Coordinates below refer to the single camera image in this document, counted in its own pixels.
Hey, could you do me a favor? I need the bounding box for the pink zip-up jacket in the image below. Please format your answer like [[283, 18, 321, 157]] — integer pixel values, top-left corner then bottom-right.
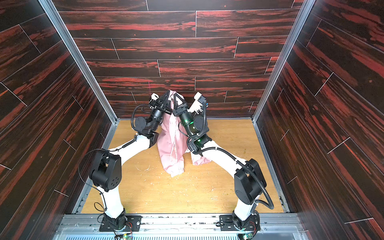
[[157, 91, 210, 178]]

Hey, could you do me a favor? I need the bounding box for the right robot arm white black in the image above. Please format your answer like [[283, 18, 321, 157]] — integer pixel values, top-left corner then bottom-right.
[[173, 93, 274, 231]]

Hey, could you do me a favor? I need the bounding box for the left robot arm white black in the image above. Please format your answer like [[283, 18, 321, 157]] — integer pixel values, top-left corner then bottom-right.
[[89, 90, 172, 231]]

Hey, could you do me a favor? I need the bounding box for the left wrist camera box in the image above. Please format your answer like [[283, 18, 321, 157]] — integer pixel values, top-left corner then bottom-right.
[[151, 93, 159, 101]]

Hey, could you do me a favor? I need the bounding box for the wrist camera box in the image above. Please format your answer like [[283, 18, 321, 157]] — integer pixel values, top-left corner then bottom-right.
[[151, 93, 159, 101], [190, 92, 207, 112]]

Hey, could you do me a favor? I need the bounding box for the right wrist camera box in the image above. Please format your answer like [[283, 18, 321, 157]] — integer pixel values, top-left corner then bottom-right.
[[190, 92, 207, 112]]

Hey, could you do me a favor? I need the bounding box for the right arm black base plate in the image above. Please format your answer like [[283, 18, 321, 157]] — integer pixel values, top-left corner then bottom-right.
[[216, 215, 261, 232]]

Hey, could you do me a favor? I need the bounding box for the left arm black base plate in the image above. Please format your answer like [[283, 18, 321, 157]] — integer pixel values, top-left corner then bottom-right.
[[99, 214, 142, 233]]

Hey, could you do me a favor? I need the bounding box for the aluminium front rail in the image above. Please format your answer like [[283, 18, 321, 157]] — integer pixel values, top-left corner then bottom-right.
[[54, 214, 310, 240]]

